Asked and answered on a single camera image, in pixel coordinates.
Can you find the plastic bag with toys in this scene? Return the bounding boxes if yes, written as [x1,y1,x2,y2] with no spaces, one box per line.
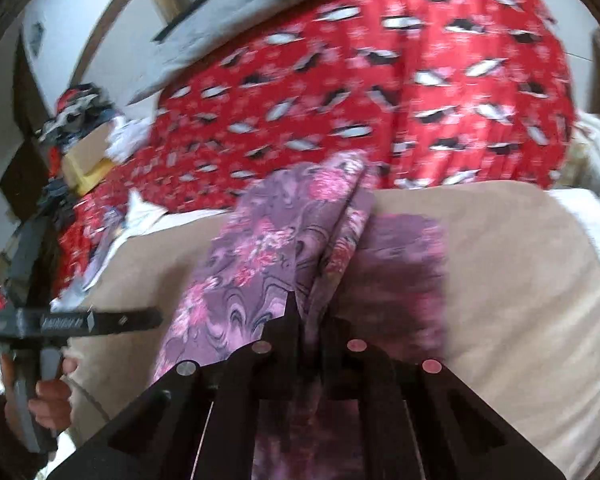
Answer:
[562,110,600,200]

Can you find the red penguin pattern quilt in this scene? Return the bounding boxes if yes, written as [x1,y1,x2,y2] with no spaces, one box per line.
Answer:
[52,0,574,297]

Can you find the yellow cardboard box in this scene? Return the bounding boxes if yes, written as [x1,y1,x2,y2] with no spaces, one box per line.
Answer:
[61,122,114,196]

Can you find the purple floral shirt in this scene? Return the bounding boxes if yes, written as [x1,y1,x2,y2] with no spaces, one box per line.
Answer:
[155,152,445,479]

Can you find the beige fleece blanket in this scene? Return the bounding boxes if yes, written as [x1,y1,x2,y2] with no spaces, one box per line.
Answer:
[69,181,600,479]

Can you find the white paper sheets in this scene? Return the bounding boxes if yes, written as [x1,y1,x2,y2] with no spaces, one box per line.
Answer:
[50,190,223,312]

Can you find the person left hand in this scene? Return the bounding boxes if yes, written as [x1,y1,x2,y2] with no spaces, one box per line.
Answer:
[1,354,72,440]

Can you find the pile of clothes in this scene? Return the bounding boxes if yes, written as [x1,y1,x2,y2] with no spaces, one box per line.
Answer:
[36,84,124,197]

